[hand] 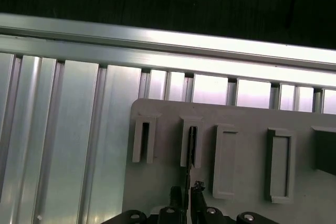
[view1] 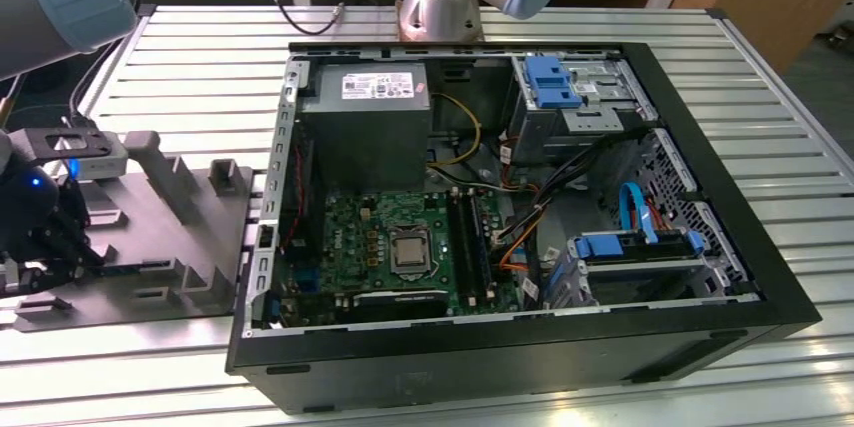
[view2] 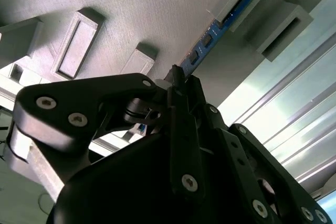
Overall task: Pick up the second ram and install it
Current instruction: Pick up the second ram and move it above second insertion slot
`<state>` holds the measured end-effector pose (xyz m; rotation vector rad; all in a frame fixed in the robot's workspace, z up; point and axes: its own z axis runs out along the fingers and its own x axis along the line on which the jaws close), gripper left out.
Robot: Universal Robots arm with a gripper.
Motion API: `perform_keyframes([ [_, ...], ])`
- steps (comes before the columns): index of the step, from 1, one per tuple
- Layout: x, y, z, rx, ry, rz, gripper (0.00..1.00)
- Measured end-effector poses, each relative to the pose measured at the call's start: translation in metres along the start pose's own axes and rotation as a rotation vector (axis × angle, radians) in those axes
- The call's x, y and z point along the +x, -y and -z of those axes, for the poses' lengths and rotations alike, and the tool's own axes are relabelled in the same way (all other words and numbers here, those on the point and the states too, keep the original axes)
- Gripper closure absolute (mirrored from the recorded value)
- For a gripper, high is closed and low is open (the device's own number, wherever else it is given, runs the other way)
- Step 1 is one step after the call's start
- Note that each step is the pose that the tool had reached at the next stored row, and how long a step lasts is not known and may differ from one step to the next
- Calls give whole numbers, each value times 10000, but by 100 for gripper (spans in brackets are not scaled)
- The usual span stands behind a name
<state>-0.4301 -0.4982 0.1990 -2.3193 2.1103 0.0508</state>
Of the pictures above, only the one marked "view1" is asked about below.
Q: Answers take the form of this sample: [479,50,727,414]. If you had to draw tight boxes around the orange wires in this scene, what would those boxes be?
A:
[499,239,535,273]

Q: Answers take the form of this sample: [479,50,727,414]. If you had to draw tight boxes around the yellow wire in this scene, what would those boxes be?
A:
[429,91,483,167]

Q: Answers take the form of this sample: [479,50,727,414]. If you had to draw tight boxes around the blue plastic drive latch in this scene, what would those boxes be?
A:
[524,55,581,109]

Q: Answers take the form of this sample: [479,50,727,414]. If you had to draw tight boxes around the black CPU socket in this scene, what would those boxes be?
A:
[384,224,447,282]

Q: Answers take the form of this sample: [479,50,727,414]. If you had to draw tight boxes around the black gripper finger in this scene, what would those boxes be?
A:
[56,181,106,271]
[12,256,89,298]

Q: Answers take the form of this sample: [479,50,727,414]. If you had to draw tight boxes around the black graphics card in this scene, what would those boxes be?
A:
[352,289,449,321]

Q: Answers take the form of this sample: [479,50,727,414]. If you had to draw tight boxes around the red wire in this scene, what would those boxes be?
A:
[278,139,314,253]

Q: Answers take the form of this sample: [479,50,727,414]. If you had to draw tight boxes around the silver CPU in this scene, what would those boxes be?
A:
[392,236,435,268]

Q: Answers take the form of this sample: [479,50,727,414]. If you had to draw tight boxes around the hard disk in blue carrier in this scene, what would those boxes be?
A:
[572,229,705,263]

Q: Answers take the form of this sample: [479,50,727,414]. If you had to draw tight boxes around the metal drive cage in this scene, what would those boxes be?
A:
[509,54,659,163]

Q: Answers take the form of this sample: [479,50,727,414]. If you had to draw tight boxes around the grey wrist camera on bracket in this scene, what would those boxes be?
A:
[5,129,129,182]

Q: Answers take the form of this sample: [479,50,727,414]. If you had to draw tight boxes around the grey power supply unit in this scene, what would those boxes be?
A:
[296,61,435,193]

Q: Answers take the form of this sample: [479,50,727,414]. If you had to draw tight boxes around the black open PC case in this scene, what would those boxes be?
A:
[224,40,823,416]

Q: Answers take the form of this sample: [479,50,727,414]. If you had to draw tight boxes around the grey parts rack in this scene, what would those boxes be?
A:
[12,130,268,334]

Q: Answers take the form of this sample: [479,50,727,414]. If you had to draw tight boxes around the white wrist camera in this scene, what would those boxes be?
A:
[0,259,29,294]

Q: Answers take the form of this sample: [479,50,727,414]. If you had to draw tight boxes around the blue flat data wire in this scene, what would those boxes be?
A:
[617,181,661,246]

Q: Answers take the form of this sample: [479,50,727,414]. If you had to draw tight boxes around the green motherboard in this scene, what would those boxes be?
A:
[265,186,535,328]

